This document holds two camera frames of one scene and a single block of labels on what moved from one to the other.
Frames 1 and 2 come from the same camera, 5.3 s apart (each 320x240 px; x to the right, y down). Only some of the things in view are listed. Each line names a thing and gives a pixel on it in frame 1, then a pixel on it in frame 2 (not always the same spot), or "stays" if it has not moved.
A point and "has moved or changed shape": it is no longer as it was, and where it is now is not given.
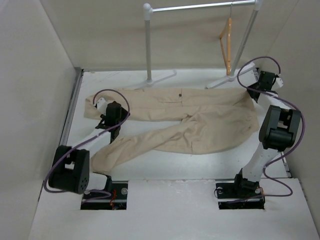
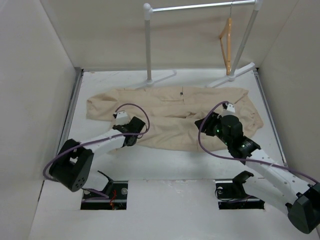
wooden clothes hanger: x=228 y=27 stays
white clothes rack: x=148 y=10 stays
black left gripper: x=123 y=115 → x=122 y=125
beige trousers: x=166 y=121 has moved or changed shape
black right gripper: x=250 y=90 → x=209 y=121
